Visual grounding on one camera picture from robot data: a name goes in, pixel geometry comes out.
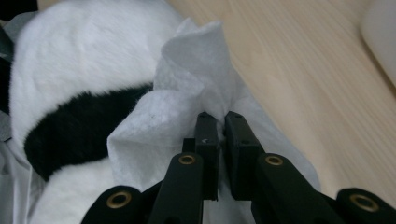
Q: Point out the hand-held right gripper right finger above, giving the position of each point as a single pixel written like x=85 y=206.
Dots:
x=241 y=155

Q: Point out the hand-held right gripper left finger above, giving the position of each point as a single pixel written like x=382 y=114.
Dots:
x=209 y=155

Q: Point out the white wet wipe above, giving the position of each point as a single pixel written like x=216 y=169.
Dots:
x=186 y=68

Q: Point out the panda plush toy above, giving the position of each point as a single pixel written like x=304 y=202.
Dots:
x=81 y=62

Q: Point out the white plastic bin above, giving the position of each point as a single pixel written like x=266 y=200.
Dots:
x=384 y=34

